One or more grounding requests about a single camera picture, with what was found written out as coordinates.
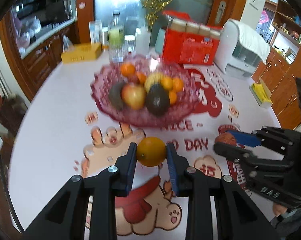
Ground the dark green avocado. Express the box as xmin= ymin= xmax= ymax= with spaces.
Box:
xmin=145 ymin=83 xmax=171 ymax=116

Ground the white blue carton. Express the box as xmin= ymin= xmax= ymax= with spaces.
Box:
xmin=89 ymin=20 xmax=102 ymax=43

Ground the orange mandarin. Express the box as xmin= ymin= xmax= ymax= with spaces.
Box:
xmin=160 ymin=76 xmax=173 ymax=91
xmin=120 ymin=63 xmax=135 ymax=77
xmin=136 ymin=72 xmax=147 ymax=85
xmin=172 ymin=77 xmax=184 ymax=93

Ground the yellow sponge pack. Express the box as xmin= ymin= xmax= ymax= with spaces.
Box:
xmin=249 ymin=77 xmax=273 ymax=109

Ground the orange mandarin top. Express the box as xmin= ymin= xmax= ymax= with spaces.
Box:
xmin=120 ymin=63 xmax=135 ymax=77

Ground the yellow flat box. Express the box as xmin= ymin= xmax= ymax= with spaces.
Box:
xmin=61 ymin=43 xmax=102 ymax=64

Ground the clear plastic bottle green label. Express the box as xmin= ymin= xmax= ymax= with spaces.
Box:
xmin=108 ymin=11 xmax=124 ymax=63

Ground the pink glass fruit bowl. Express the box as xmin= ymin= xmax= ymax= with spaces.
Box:
xmin=90 ymin=55 xmax=199 ymax=127

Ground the small glass jar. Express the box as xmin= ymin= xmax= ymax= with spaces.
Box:
xmin=124 ymin=35 xmax=136 ymax=54

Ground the overripe dark banana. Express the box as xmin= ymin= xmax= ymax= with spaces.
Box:
xmin=108 ymin=81 xmax=126 ymax=111

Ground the white covered appliance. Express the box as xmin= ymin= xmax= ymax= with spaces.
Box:
xmin=214 ymin=18 xmax=270 ymax=80

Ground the red yellow apple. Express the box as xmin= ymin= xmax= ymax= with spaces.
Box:
xmin=121 ymin=84 xmax=147 ymax=110

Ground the right human hand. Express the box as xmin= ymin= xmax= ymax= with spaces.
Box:
xmin=273 ymin=203 xmax=296 ymax=218

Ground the red snack package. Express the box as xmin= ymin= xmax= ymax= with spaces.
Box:
xmin=162 ymin=10 xmax=222 ymax=66

